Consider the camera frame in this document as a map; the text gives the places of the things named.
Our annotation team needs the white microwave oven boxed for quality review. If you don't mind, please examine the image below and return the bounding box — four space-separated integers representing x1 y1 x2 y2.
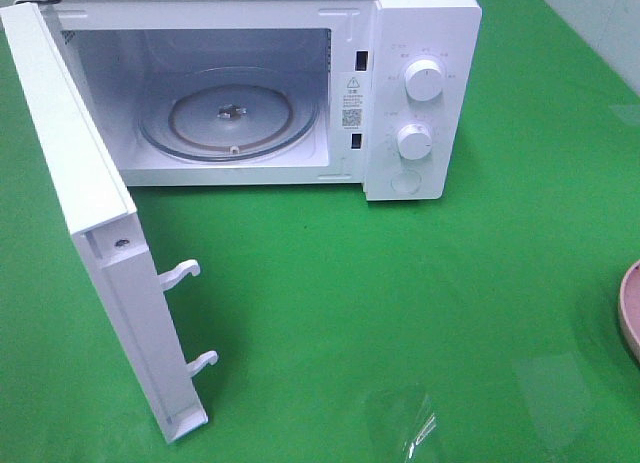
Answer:
1 0 482 201

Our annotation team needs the white microwave door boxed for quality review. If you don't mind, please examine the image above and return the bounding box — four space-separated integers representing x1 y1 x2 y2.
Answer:
1 3 218 442

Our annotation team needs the white round knob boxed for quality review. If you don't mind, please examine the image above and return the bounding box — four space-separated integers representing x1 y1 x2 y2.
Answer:
404 57 445 102
397 124 433 161

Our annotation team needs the glass microwave turntable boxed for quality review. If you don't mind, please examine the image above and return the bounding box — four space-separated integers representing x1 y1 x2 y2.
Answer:
139 67 327 163

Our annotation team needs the round door release button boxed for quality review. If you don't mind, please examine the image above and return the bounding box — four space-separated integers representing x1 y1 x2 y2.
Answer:
391 170 422 194

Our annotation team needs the pink round plate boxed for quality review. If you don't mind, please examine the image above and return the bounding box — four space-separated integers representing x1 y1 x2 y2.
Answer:
618 261 640 361

